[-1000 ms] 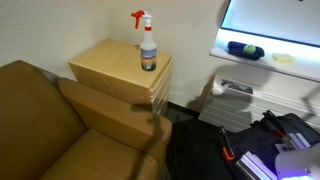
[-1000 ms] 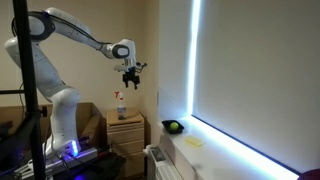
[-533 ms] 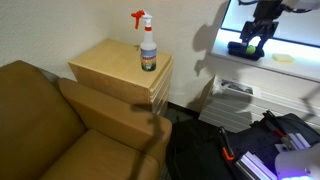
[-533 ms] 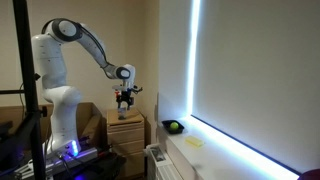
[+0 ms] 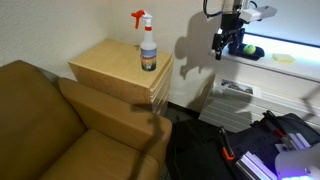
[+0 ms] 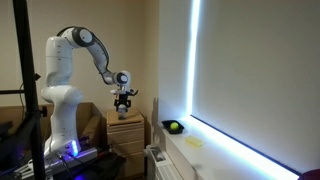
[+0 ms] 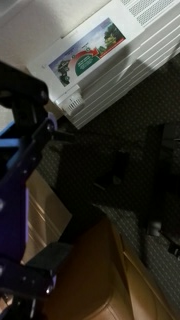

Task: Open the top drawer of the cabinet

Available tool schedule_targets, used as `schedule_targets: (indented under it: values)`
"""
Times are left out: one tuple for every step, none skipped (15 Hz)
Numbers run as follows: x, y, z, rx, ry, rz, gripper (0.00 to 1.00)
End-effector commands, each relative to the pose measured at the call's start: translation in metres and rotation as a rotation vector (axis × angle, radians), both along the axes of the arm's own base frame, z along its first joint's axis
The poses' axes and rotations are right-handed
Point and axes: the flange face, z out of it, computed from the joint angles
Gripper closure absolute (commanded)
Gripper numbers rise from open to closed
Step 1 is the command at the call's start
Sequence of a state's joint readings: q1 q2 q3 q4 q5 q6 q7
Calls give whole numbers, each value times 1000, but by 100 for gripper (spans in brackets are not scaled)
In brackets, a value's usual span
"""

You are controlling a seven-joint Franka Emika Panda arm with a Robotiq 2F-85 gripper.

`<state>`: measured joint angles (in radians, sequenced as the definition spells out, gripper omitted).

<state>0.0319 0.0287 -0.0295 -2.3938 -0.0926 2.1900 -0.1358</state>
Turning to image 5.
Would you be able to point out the printed label sticker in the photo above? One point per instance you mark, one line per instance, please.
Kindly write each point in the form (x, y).
(237, 87)

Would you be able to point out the dark blue tray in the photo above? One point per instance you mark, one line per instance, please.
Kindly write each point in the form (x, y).
(258, 54)

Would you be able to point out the green tennis ball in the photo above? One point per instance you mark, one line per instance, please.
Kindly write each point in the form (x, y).
(249, 49)

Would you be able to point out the brown leather sofa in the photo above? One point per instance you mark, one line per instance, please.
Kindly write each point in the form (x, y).
(66, 133)

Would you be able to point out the spray bottle with red trigger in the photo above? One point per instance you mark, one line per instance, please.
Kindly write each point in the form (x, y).
(148, 50)

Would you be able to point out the aluminium extrusion rails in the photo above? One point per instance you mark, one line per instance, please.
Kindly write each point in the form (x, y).
(256, 166)

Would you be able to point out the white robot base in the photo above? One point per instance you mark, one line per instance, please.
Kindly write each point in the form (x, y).
(298, 161)

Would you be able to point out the light wooden cabinet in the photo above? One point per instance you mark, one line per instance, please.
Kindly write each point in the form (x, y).
(113, 68)

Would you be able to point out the black clamp with orange grip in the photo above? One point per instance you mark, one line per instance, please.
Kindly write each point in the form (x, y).
(227, 143)

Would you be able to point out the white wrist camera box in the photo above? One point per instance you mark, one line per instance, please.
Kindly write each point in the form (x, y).
(258, 13)

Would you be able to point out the white wall heater unit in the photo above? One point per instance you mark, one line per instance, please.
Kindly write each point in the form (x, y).
(253, 106)

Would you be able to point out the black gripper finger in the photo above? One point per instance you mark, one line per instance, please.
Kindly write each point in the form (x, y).
(238, 43)
(218, 46)

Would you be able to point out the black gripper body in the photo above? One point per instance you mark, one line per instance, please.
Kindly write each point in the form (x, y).
(230, 23)

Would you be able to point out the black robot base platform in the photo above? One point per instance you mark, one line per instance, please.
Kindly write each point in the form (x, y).
(213, 150)

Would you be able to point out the yellow sponge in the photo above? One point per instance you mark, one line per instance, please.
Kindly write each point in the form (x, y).
(283, 57)

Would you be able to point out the black clamp with red grip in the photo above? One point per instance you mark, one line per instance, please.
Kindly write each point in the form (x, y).
(276, 128)

